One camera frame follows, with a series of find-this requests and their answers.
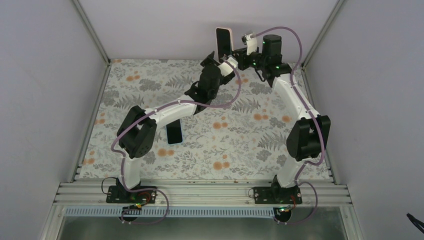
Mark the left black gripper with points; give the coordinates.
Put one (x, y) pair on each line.
(209, 60)

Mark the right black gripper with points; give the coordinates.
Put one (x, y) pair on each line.
(241, 63)

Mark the phone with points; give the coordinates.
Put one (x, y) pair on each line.
(224, 41)
(174, 132)

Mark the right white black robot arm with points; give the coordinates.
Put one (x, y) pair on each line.
(307, 141)

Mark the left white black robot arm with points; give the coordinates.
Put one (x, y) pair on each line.
(135, 137)

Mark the phone in blue case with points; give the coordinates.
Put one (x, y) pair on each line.
(174, 132)

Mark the floral patterned table mat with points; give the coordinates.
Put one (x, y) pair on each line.
(243, 137)

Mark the black object at edge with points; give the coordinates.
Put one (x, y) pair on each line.
(416, 222)

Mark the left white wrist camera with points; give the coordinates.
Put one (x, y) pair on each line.
(227, 70)

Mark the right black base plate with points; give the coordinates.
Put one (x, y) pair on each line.
(277, 195)

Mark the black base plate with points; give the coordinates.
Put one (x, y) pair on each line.
(118, 195)
(277, 195)

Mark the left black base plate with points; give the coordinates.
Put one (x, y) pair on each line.
(118, 195)

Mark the aluminium rail frame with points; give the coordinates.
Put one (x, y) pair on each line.
(204, 194)

